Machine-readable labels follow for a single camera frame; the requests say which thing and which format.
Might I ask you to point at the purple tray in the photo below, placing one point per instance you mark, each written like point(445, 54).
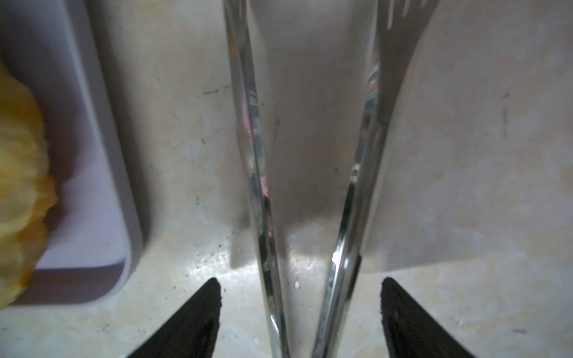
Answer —
point(95, 241)

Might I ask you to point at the glazed ring donut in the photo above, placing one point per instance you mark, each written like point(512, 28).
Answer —
point(27, 188)

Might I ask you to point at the metal slotted tongs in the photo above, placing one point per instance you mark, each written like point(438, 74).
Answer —
point(400, 25)

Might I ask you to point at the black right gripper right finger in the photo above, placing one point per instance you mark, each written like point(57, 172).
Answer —
point(410, 331)

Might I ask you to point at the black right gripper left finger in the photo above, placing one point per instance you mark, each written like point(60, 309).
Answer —
point(191, 331)

